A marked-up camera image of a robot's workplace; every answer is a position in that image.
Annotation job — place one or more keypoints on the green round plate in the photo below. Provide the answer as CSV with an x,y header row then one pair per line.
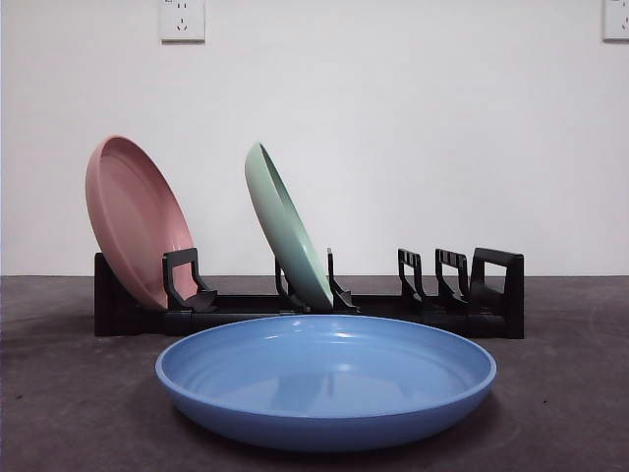
x,y
290,236

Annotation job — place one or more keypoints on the white wall socket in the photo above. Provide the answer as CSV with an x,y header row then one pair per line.
x,y
182,22
616,19

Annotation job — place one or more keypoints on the pink round plate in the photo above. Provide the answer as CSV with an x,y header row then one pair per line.
x,y
137,221

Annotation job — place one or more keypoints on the blue round plate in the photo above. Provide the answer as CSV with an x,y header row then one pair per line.
x,y
324,393

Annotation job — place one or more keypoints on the black plastic plate rack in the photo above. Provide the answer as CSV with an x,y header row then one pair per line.
x,y
511,295

